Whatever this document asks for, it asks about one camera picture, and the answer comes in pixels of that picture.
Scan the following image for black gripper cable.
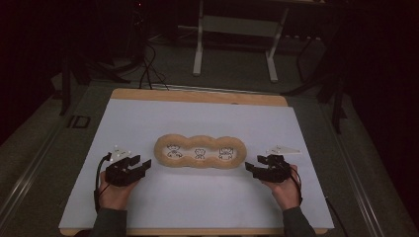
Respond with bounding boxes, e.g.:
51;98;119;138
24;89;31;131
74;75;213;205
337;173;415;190
289;167;349;237
93;152;114;213

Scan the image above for metal floor rail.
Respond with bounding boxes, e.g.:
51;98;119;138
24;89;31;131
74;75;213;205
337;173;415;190
0;124;68;228
323;104;387;237

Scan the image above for wooden triple photo frame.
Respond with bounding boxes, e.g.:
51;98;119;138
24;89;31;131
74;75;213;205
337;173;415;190
153;132;248;171

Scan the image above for black floor cables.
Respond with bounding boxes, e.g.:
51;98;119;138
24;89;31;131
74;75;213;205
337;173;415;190
137;41;171;91

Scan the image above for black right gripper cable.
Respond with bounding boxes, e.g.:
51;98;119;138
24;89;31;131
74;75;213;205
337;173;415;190
289;167;349;237

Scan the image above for wooden table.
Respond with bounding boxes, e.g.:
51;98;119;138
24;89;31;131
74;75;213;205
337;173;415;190
57;87;336;237

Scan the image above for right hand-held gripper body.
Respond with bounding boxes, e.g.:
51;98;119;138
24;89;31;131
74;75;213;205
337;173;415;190
259;144;302;185

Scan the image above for black tripod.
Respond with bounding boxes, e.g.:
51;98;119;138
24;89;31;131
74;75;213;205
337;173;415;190
281;33;350;135

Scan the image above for person's right hand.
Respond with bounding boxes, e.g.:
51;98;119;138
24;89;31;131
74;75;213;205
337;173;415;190
261;164;303;212

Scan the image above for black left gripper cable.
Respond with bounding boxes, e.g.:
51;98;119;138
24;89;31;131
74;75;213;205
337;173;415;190
93;152;114;213

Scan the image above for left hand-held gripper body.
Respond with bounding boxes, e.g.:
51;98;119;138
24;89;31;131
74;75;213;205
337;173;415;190
104;144;141;189

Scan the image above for black stand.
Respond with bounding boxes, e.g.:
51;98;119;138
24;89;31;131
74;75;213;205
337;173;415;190
58;48;131;117

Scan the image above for person's left hand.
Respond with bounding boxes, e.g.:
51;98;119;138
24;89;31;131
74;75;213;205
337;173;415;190
97;171;141;212

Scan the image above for white table mat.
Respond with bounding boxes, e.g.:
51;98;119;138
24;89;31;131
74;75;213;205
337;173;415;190
57;98;336;231

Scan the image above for white metal stand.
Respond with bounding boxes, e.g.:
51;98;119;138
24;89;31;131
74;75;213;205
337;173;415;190
192;0;292;84

